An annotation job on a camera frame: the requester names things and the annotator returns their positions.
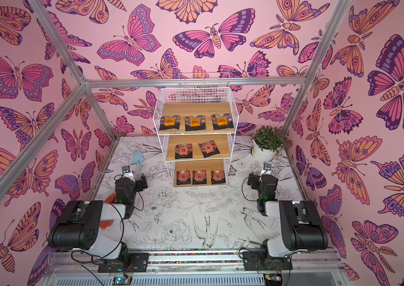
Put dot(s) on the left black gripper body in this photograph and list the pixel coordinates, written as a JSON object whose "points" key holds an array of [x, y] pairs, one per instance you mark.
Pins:
{"points": [[139, 187]]}

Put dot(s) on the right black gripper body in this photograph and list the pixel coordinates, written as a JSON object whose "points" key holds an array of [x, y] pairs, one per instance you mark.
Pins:
{"points": [[254, 180]]}

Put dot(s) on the orange jasmine tea bag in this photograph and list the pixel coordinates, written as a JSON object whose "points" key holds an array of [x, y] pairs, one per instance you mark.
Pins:
{"points": [[195, 123], [169, 122], [222, 121]]}

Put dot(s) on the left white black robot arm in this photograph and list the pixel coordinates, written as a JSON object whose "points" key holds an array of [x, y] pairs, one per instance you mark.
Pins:
{"points": [[77, 229]]}

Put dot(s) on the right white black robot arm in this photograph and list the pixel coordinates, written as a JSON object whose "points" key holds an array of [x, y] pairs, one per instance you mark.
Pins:
{"points": [[301, 228]]}

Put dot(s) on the right bottom-shelf black tea bag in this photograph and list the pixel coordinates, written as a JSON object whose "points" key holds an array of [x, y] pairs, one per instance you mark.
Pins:
{"points": [[218, 177]]}

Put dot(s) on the bottom-shelf black tea bag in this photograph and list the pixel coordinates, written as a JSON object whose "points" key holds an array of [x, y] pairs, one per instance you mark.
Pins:
{"points": [[183, 177], [199, 177], [218, 177]]}

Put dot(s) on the left bottom-shelf black tea bag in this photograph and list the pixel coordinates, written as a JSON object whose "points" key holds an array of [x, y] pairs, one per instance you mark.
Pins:
{"points": [[183, 177]]}

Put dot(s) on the bottom wooden shelf board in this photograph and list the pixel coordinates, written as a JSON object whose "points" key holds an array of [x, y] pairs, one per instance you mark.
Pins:
{"points": [[208, 165]]}

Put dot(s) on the wooden shelf board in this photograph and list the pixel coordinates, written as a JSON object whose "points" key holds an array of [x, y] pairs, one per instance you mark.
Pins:
{"points": [[222, 141], [195, 109], [208, 165]]}

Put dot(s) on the middle wooden shelf board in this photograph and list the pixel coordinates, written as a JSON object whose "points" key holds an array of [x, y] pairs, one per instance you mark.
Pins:
{"points": [[222, 141]]}

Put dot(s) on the middle bottom-shelf black tea bag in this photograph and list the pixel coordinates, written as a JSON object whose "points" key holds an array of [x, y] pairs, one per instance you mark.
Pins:
{"points": [[199, 177]]}

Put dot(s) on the right middle-shelf black tea bag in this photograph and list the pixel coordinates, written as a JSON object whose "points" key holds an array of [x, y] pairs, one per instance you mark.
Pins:
{"points": [[209, 148]]}

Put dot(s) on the middle-shelf black tea bag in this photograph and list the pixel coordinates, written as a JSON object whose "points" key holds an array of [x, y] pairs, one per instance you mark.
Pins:
{"points": [[183, 151], [209, 148]]}

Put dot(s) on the left middle-shelf black tea bag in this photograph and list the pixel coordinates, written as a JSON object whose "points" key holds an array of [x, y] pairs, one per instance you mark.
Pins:
{"points": [[183, 151]]}

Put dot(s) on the top wooden shelf board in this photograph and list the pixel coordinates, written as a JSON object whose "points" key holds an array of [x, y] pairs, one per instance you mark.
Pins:
{"points": [[195, 109]]}

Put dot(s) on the green potted plant white pot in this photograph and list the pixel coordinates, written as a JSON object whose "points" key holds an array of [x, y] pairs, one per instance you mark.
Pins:
{"points": [[267, 143]]}

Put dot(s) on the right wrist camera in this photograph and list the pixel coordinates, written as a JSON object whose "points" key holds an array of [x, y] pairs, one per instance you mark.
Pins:
{"points": [[267, 169]]}

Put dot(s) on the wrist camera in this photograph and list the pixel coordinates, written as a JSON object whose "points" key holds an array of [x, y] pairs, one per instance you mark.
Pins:
{"points": [[127, 173], [267, 169]]}

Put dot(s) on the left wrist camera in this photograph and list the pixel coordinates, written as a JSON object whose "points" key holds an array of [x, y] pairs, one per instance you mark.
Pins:
{"points": [[127, 173]]}

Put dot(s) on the white wire shelf rack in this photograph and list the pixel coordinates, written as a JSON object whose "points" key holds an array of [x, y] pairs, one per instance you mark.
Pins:
{"points": [[198, 94]]}

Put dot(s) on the aluminium frame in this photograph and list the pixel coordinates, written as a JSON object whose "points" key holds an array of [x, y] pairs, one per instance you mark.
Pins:
{"points": [[84, 86]]}

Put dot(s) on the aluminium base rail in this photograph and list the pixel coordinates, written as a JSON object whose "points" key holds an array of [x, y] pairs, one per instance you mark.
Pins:
{"points": [[238, 267]]}

